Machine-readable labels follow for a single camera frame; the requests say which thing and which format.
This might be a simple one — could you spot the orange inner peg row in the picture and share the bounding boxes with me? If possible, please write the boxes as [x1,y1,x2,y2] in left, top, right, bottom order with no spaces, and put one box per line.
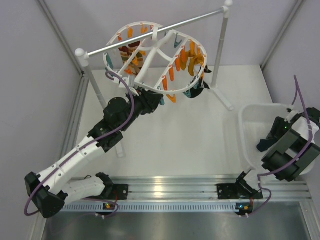
[160,45,186,91]

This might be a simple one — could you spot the teal clothes peg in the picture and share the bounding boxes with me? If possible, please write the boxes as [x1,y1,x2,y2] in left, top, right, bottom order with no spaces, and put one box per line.
[105,53,114,70]
[159,98,165,106]
[173,34,183,49]
[183,90,191,98]

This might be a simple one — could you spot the teal front clothes peg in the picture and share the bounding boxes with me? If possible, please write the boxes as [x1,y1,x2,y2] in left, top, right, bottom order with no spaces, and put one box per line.
[159,98,165,106]

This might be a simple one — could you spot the maroon striped sock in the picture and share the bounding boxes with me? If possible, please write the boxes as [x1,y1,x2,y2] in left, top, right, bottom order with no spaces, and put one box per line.
[119,41,146,76]

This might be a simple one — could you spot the teal left clothes peg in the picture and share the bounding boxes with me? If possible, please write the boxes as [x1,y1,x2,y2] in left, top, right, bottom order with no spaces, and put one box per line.
[105,53,114,70]

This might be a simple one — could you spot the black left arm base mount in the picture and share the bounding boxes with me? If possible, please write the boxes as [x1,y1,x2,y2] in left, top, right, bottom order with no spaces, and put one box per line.
[95,172,129,201]

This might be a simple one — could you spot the dark navy sock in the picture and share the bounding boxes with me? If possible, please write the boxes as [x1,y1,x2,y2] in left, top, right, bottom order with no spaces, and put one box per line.
[256,138,277,153]
[189,79,209,99]

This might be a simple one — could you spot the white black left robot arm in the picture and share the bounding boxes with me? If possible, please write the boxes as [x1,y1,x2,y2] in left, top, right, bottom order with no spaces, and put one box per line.
[24,88,163,219]

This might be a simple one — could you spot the mustard yellow sock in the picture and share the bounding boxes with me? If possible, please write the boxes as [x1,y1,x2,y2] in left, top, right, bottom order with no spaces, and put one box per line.
[186,40,206,77]

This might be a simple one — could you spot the black white patterned sock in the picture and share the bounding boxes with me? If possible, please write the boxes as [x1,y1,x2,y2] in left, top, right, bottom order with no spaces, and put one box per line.
[199,65,212,89]

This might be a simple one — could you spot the teal right clothes peg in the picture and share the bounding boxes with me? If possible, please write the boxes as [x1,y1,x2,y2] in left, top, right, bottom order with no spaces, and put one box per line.
[183,90,191,98]

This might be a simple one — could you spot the teal back clothes peg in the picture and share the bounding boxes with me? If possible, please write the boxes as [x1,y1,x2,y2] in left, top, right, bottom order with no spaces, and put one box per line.
[173,34,183,49]

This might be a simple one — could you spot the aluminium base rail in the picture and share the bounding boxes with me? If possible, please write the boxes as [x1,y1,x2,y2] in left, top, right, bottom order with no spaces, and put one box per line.
[109,176,311,201]

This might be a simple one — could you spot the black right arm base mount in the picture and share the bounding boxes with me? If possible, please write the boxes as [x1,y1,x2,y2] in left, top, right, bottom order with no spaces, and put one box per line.
[216,171,263,200]

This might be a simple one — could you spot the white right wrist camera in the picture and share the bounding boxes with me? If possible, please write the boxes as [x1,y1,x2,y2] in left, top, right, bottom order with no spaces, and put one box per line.
[285,104,300,123]

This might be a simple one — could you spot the slotted grey cable duct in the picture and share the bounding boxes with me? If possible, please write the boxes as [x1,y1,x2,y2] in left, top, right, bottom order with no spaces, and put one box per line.
[51,202,295,214]

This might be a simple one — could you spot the white plastic basket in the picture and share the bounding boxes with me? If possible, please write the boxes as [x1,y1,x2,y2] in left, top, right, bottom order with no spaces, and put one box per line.
[237,102,315,176]

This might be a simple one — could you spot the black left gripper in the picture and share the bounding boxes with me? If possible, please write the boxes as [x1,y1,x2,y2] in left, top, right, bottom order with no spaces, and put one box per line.
[119,86,163,132]

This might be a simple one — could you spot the white metal drying rack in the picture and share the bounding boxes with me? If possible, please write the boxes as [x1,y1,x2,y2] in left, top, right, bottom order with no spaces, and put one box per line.
[68,0,234,159]

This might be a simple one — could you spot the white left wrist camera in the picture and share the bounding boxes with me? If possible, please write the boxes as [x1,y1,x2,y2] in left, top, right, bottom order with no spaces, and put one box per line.
[119,76,136,94]

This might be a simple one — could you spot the orange front clothes peg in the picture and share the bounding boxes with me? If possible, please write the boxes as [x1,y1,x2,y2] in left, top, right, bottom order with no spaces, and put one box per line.
[166,94,177,103]

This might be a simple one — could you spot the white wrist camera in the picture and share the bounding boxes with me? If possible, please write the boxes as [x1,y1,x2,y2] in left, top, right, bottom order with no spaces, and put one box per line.
[285,104,300,123]
[119,76,136,94]

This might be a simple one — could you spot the white round sock hanger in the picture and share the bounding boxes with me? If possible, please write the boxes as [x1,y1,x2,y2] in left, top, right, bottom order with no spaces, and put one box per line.
[103,21,208,95]

